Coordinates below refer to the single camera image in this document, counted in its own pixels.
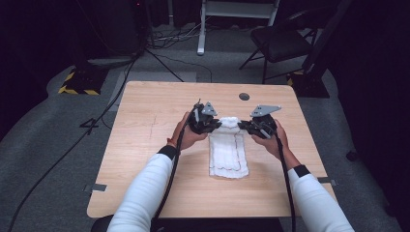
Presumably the long black floor cable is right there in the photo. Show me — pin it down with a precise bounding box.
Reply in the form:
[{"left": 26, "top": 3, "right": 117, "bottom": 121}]
[{"left": 6, "top": 52, "right": 141, "bottom": 232}]

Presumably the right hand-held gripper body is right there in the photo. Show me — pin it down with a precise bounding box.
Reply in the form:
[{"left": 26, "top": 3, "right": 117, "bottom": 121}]
[{"left": 249, "top": 103, "right": 282, "bottom": 140}]

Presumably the bundle of floor cables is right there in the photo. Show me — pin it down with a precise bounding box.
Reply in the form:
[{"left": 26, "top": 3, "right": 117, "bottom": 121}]
[{"left": 147, "top": 22, "right": 209, "bottom": 50}]

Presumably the white metal stand frame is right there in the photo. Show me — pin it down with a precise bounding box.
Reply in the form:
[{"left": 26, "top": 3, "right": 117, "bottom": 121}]
[{"left": 196, "top": 0, "right": 281, "bottom": 57}]

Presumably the black slanted stand pole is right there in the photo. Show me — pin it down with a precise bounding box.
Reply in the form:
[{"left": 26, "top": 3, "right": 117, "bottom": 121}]
[{"left": 303, "top": 0, "right": 353, "bottom": 75}]

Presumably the person's left hand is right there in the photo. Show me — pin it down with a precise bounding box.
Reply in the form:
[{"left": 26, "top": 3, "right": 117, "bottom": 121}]
[{"left": 168, "top": 111, "right": 209, "bottom": 152}]

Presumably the grey tape strip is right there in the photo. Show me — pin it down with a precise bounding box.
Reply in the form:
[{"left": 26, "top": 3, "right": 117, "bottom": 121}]
[
  {"left": 83, "top": 183, "right": 108, "bottom": 193},
  {"left": 316, "top": 176, "right": 338, "bottom": 188}
]

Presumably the black base with yellow stripes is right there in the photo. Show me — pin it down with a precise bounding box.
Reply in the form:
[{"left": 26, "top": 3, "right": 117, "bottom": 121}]
[
  {"left": 57, "top": 65, "right": 109, "bottom": 97},
  {"left": 286, "top": 70, "right": 331, "bottom": 99}
]

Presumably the black folding chair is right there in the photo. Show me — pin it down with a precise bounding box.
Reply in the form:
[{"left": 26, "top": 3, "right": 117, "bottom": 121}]
[{"left": 238, "top": 11, "right": 319, "bottom": 85}]

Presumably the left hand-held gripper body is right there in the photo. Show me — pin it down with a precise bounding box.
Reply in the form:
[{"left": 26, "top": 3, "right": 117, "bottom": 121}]
[{"left": 187, "top": 101, "right": 220, "bottom": 135}]

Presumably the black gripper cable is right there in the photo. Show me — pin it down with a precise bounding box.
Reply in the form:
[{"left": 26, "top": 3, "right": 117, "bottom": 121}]
[
  {"left": 153, "top": 103, "right": 202, "bottom": 226},
  {"left": 272, "top": 130, "right": 298, "bottom": 232}
]

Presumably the white towel with coloured stitching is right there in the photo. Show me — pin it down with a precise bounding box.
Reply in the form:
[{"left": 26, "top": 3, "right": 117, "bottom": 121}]
[{"left": 208, "top": 116, "right": 250, "bottom": 180}]

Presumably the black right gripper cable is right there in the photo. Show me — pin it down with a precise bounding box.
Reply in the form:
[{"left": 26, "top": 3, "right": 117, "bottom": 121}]
[{"left": 272, "top": 130, "right": 298, "bottom": 232}]

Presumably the person's right hand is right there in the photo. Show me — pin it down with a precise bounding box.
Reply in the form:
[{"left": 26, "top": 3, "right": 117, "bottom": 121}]
[{"left": 251, "top": 119, "right": 293, "bottom": 162}]

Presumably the thin black tripod leg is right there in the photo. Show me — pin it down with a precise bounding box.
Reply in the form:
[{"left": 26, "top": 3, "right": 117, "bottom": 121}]
[{"left": 144, "top": 47, "right": 186, "bottom": 83}]

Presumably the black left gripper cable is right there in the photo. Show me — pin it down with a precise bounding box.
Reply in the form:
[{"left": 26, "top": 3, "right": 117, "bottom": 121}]
[{"left": 153, "top": 103, "right": 202, "bottom": 226}]

